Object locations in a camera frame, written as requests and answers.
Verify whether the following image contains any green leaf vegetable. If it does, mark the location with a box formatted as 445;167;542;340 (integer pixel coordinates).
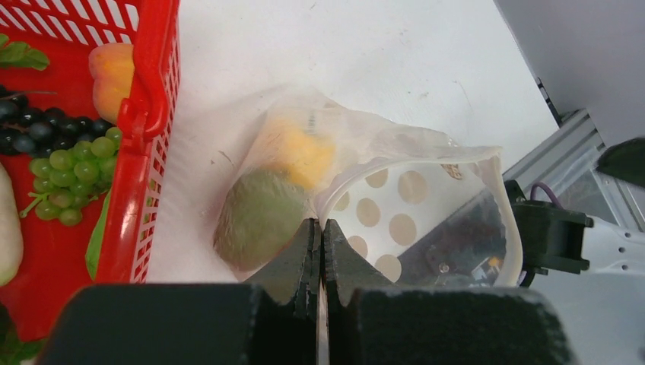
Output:
84;190;112;281

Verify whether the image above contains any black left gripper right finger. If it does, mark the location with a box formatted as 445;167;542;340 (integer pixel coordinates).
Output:
322;220;575;364

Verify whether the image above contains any clear dotted zip top bag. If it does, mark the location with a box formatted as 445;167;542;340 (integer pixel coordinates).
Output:
218;90;523;287

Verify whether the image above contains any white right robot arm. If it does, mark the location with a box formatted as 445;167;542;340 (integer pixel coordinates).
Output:
505;138;644;364

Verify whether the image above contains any short white radish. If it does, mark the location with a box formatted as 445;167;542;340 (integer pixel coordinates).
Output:
1;165;24;286

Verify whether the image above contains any green toy pepper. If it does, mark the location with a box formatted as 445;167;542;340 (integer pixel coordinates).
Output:
214;169;307;271

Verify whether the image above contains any aluminium frame rail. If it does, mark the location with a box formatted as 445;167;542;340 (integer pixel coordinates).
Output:
504;109;644;231

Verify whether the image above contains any green leafy sprig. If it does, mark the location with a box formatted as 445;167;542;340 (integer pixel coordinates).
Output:
1;33;50;71

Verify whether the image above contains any black grape bunch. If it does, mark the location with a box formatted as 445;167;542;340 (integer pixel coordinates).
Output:
1;86;122;158

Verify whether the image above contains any red plastic shopping basket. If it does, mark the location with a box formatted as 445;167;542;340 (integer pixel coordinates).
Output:
1;1;180;342

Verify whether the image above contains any green grape bunch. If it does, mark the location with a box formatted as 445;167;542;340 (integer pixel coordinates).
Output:
18;128;122;227

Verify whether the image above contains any orange peach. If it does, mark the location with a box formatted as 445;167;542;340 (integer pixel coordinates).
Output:
88;43;135;125

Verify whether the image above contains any yellow toy food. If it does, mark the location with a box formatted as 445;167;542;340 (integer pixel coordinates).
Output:
263;119;336;190

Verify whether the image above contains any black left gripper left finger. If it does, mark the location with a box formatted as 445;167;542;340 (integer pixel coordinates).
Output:
37;219;321;364

